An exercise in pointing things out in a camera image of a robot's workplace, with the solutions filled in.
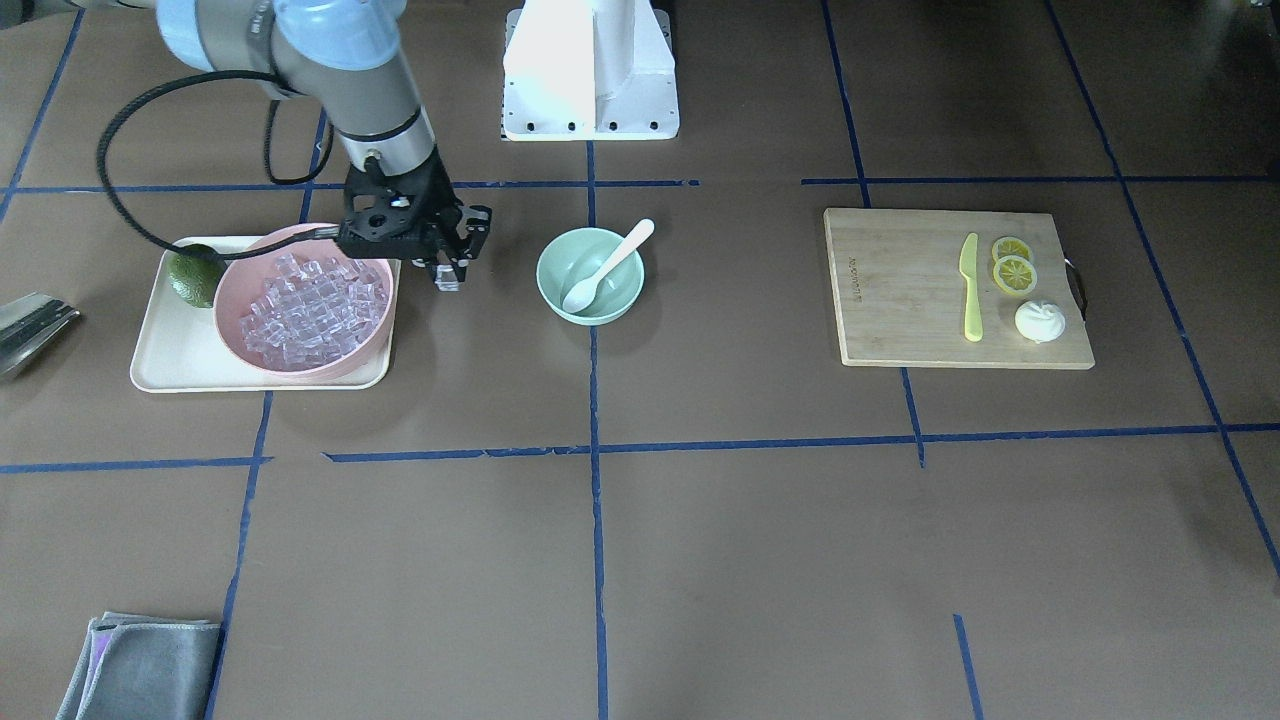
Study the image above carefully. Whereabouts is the green lime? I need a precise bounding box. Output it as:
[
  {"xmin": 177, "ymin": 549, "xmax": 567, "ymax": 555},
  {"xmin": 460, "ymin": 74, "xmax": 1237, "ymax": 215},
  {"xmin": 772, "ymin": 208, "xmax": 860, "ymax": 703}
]
[{"xmin": 164, "ymin": 243, "xmax": 228, "ymax": 309}]

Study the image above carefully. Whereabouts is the bamboo cutting board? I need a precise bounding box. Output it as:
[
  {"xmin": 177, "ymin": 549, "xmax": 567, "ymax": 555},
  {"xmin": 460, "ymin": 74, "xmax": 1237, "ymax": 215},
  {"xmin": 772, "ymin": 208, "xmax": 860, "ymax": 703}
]
[{"xmin": 823, "ymin": 208, "xmax": 1094, "ymax": 370}]

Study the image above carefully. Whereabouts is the upper lemon slice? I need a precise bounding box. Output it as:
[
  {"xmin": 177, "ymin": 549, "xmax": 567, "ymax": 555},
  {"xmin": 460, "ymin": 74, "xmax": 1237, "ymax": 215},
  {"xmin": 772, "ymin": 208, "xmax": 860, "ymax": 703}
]
[{"xmin": 991, "ymin": 236, "xmax": 1036, "ymax": 263}]

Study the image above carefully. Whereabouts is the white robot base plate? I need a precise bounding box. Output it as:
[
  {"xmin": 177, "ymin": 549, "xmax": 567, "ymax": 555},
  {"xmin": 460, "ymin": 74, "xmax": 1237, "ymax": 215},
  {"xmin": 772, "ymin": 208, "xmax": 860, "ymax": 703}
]
[{"xmin": 500, "ymin": 1, "xmax": 681, "ymax": 142}]

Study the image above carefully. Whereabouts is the folded grey cloth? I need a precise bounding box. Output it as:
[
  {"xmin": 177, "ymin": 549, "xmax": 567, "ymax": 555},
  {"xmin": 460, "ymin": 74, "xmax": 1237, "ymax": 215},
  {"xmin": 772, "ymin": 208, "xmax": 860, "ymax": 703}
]
[{"xmin": 55, "ymin": 611, "xmax": 221, "ymax": 719}]

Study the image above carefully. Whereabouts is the lower lemon slice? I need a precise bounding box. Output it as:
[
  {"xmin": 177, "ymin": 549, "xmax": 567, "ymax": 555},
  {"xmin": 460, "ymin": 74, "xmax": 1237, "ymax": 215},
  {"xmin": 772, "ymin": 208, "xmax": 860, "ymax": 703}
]
[{"xmin": 992, "ymin": 254, "xmax": 1039, "ymax": 297}]

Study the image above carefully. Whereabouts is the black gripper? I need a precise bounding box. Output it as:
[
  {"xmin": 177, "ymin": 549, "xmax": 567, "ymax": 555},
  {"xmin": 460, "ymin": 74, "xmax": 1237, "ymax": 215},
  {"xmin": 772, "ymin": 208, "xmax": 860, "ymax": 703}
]
[{"xmin": 335, "ymin": 155, "xmax": 492, "ymax": 288}]

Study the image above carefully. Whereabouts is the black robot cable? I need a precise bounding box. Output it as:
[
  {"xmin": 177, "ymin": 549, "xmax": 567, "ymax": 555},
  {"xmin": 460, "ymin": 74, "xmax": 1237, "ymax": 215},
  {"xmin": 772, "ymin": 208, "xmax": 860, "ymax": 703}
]
[{"xmin": 96, "ymin": 69, "xmax": 340, "ymax": 261}]

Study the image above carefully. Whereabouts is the metal cutting board handle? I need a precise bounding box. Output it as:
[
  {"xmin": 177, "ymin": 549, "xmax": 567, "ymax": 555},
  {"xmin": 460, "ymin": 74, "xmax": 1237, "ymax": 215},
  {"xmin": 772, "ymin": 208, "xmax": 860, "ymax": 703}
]
[{"xmin": 1064, "ymin": 258, "xmax": 1089, "ymax": 322}]

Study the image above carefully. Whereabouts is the clear ice cube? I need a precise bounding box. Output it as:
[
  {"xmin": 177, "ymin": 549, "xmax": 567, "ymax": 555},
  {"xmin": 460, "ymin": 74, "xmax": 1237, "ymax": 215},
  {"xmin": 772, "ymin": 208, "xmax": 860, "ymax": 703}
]
[{"xmin": 435, "ymin": 273, "xmax": 461, "ymax": 292}]

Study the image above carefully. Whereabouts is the pink bowl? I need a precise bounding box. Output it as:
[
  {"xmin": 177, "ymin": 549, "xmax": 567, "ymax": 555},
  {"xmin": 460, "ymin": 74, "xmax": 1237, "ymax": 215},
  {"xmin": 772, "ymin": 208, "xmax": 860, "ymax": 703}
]
[{"xmin": 212, "ymin": 223, "xmax": 401, "ymax": 389}]

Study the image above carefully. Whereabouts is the yellow plastic knife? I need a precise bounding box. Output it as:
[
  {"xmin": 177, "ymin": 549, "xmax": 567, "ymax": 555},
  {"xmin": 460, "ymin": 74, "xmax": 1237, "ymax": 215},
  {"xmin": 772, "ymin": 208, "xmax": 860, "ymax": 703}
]
[{"xmin": 957, "ymin": 232, "xmax": 984, "ymax": 343}]

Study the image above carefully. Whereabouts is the white plastic spoon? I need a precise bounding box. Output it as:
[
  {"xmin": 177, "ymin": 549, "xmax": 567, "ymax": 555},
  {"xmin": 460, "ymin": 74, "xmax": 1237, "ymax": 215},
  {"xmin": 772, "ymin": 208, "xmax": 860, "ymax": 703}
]
[{"xmin": 563, "ymin": 218, "xmax": 657, "ymax": 313}]

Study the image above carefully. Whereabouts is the pile of clear ice cubes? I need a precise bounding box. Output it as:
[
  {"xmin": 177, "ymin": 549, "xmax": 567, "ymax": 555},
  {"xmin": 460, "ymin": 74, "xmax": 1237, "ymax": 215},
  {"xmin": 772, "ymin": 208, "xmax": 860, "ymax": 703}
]
[{"xmin": 234, "ymin": 252, "xmax": 390, "ymax": 373}]

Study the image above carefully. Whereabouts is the white steamed bun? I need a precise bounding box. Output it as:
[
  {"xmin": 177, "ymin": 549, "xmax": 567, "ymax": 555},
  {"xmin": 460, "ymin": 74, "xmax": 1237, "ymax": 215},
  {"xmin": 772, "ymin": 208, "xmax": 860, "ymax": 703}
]
[{"xmin": 1014, "ymin": 301, "xmax": 1068, "ymax": 345}]

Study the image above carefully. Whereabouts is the beige plastic tray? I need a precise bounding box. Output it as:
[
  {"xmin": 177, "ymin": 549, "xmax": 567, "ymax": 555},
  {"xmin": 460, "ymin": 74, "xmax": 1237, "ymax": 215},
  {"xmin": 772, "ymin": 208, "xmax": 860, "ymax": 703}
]
[{"xmin": 131, "ymin": 256, "xmax": 401, "ymax": 393}]

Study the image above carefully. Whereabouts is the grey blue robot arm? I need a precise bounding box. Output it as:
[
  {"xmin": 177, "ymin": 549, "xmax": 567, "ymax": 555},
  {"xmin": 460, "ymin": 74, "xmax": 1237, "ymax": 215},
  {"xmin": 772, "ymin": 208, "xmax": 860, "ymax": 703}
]
[{"xmin": 155, "ymin": 1, "xmax": 492, "ymax": 291}]

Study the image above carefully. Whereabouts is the lemon slice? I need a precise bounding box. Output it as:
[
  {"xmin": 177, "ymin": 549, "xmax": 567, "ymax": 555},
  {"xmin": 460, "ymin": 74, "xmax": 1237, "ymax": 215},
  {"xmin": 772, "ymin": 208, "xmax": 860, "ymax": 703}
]
[
  {"xmin": 991, "ymin": 236, "xmax": 1036, "ymax": 263},
  {"xmin": 992, "ymin": 254, "xmax": 1039, "ymax": 297}
]

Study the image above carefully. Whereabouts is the mint green bowl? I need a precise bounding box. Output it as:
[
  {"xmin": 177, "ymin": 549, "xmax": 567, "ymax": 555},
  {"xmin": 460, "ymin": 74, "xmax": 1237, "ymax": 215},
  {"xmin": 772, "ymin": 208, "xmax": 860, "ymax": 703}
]
[{"xmin": 535, "ymin": 228, "xmax": 645, "ymax": 325}]

